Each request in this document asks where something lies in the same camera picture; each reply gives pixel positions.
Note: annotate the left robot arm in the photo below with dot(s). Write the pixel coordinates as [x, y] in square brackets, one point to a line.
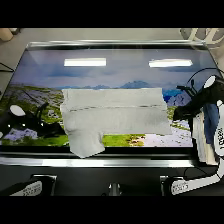
[29, 127]

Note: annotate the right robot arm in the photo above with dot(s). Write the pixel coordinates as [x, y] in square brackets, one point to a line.
[216, 96]

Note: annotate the grey T-shirt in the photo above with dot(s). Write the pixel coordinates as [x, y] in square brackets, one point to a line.
[113, 115]

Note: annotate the white garment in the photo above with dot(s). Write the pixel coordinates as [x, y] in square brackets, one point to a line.
[200, 140]

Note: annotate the blue garment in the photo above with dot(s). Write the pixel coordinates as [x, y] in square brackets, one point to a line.
[210, 121]

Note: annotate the silver frame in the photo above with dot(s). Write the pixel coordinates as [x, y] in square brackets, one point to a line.
[100, 162]

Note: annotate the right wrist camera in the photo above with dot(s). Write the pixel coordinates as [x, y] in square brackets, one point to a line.
[185, 89]

